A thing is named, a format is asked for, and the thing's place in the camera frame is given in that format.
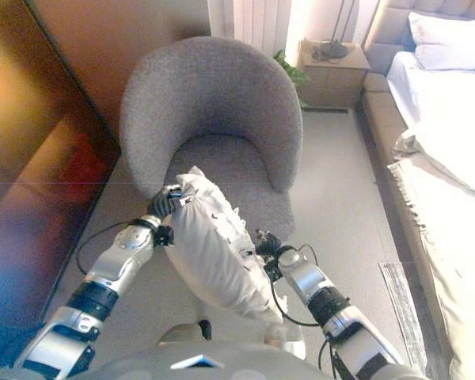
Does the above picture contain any glossy brown cabinet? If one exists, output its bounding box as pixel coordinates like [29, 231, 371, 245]
[0, 0, 122, 329]

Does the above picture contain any grey fabric armchair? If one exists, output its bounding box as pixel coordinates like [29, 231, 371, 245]
[118, 36, 304, 242]

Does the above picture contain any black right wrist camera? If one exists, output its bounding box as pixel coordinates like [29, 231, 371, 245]
[263, 260, 284, 282]

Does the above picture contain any cream fringed throw blanket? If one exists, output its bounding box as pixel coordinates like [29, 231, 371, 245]
[386, 152, 475, 380]

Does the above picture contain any grey robot torso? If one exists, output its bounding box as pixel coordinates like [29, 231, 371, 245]
[0, 342, 420, 380]

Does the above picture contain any green leafy plant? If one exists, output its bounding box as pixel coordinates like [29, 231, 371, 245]
[272, 49, 310, 110]

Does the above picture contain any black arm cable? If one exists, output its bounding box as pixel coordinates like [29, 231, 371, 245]
[271, 243, 344, 380]
[75, 220, 143, 275]

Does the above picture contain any black cable on nightstand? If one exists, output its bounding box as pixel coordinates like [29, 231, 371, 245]
[310, 41, 341, 64]

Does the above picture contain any beige upholstered bed frame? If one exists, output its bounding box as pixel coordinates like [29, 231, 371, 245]
[358, 0, 460, 380]

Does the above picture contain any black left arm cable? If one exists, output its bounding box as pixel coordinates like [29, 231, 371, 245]
[75, 220, 143, 275]

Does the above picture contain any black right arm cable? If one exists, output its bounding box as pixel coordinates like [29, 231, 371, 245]
[271, 243, 344, 380]

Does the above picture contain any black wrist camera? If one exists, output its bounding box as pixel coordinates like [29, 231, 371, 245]
[154, 225, 175, 249]
[263, 260, 284, 282]

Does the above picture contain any light wooden nightstand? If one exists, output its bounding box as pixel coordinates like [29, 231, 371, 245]
[296, 38, 371, 110]

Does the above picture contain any white bed pillow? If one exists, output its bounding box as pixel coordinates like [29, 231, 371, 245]
[407, 11, 475, 74]

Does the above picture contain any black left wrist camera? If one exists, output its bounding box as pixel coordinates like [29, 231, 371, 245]
[154, 225, 175, 249]

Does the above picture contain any silver right robot leg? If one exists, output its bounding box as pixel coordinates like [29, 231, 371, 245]
[263, 322, 308, 359]

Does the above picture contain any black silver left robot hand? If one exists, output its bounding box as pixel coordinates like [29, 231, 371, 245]
[146, 184, 183, 218]

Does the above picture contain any grey striped floor mat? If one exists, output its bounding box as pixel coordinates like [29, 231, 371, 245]
[378, 260, 428, 373]

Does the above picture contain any dark table lamp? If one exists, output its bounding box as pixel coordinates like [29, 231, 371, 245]
[319, 0, 359, 59]

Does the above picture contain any white mattress sheet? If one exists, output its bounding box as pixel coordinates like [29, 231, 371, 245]
[386, 51, 475, 131]

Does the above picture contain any white folded duvet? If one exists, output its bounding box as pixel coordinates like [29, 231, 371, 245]
[391, 120, 475, 207]

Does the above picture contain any white radiator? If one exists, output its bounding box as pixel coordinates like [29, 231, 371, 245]
[229, 0, 292, 55]

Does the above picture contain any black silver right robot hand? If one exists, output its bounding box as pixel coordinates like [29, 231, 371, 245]
[254, 229, 284, 258]

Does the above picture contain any white fringed cushion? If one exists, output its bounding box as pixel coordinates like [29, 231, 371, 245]
[164, 165, 284, 324]

